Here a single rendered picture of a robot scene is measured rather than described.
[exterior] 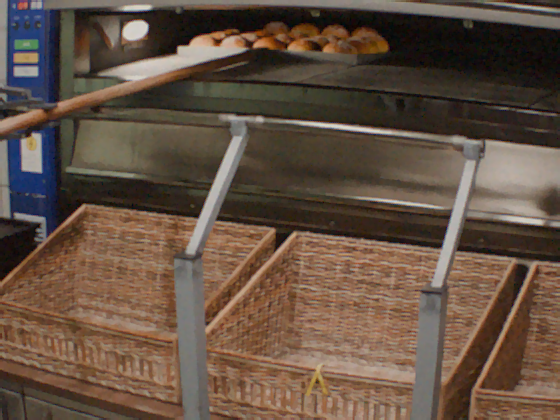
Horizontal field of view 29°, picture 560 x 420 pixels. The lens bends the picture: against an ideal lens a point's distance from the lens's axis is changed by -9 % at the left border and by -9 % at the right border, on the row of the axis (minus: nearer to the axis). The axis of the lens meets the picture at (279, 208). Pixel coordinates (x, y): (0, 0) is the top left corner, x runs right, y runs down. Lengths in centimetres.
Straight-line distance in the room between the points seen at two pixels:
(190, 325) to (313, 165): 63
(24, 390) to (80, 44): 95
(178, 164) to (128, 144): 16
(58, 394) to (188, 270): 55
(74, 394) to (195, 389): 37
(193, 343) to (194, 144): 74
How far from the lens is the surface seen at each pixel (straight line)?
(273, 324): 267
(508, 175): 253
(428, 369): 203
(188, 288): 219
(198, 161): 281
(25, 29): 306
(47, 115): 236
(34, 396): 263
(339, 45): 313
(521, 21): 231
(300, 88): 267
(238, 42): 326
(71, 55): 300
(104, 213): 296
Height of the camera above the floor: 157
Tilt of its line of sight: 14 degrees down
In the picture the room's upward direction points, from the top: straight up
